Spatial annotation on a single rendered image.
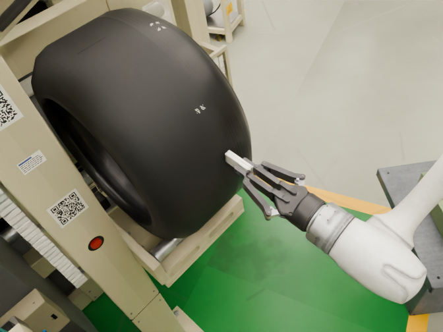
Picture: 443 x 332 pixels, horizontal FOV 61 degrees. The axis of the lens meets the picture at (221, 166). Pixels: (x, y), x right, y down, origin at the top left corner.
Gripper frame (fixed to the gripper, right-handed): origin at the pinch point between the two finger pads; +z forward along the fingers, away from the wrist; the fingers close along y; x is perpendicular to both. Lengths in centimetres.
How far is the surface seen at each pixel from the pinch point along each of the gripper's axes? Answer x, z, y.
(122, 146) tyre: -10.1, 15.2, 17.2
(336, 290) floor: 122, -29, -39
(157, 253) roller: 35.0, 13.6, 20.5
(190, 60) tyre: -16.0, 17.7, -4.9
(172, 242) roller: 35.3, 12.9, 15.2
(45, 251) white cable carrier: 13.7, 24.0, 41.1
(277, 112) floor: 137, 74, -128
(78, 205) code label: 7.6, 23.8, 29.2
